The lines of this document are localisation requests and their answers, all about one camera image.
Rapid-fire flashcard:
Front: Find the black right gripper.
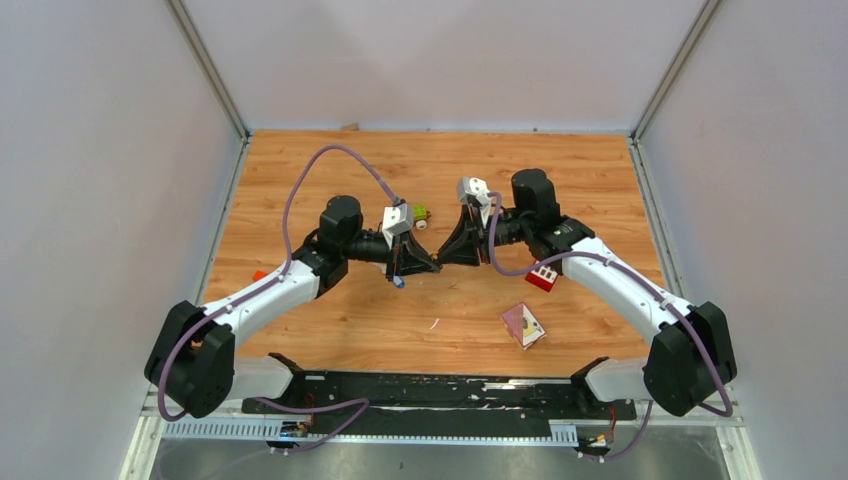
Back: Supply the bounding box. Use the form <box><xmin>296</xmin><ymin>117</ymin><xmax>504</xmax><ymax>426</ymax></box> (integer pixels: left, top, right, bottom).
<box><xmin>435</xmin><ymin>205</ymin><xmax>532</xmax><ymax>266</ymax></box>

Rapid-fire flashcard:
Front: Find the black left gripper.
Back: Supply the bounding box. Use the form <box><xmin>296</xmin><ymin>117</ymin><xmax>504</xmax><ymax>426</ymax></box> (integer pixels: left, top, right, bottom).
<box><xmin>343</xmin><ymin>230</ymin><xmax>441</xmax><ymax>283</ymax></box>

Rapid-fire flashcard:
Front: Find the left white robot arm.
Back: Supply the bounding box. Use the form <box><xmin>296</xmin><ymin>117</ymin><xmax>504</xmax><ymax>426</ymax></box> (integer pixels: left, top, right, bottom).
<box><xmin>143</xmin><ymin>195</ymin><xmax>441</xmax><ymax>421</ymax></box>

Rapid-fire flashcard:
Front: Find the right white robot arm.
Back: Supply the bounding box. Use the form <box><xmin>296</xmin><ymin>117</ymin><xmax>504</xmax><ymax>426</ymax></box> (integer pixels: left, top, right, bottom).
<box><xmin>436</xmin><ymin>168</ymin><xmax>738</xmax><ymax>418</ymax></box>

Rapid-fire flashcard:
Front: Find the toy brick car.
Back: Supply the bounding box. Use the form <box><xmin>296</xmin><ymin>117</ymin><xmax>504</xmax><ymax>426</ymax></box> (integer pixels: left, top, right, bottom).
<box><xmin>412</xmin><ymin>204</ymin><xmax>430</xmax><ymax>230</ymax></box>

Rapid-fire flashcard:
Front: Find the red toy window brick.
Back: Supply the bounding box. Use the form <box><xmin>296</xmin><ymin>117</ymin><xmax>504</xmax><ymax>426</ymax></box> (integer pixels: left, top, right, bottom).
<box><xmin>524</xmin><ymin>262</ymin><xmax>560</xmax><ymax>293</ymax></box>

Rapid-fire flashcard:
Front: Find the red patterned card box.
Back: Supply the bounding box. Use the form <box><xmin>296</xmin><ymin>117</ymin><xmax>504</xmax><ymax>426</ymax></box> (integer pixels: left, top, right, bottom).
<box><xmin>501</xmin><ymin>302</ymin><xmax>547</xmax><ymax>350</ymax></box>

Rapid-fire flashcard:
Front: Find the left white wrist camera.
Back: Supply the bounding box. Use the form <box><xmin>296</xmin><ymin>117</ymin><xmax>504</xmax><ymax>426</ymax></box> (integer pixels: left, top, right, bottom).
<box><xmin>380</xmin><ymin>203</ymin><xmax>415</xmax><ymax>247</ymax></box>

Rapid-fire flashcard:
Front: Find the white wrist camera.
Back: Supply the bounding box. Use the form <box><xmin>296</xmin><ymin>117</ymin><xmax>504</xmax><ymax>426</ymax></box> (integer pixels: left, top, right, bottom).
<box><xmin>380</xmin><ymin>203</ymin><xmax>415</xmax><ymax>247</ymax></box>
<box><xmin>457</xmin><ymin>176</ymin><xmax>492</xmax><ymax>226</ymax></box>

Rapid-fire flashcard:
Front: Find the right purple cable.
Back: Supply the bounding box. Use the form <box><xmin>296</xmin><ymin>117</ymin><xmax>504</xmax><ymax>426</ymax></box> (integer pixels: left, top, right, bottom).
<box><xmin>486</xmin><ymin>192</ymin><xmax>735</xmax><ymax>463</ymax></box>

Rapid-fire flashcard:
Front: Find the purple cable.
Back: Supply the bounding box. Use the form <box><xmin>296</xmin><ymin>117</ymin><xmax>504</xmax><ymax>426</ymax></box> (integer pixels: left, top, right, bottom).
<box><xmin>156</xmin><ymin>144</ymin><xmax>405</xmax><ymax>458</ymax></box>
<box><xmin>486</xmin><ymin>192</ymin><xmax>735</xmax><ymax>463</ymax></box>

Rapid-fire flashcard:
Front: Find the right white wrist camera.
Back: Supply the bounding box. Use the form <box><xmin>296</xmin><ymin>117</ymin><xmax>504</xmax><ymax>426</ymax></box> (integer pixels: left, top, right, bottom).
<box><xmin>457</xmin><ymin>176</ymin><xmax>492</xmax><ymax>226</ymax></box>

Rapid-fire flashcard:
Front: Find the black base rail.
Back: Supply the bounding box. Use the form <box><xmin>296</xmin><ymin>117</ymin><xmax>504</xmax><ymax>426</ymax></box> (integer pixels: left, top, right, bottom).
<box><xmin>276</xmin><ymin>370</ymin><xmax>637</xmax><ymax>438</ymax></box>

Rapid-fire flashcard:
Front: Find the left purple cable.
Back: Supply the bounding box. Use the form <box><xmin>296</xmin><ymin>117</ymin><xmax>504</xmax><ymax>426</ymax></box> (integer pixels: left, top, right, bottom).
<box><xmin>156</xmin><ymin>144</ymin><xmax>405</xmax><ymax>458</ymax></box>

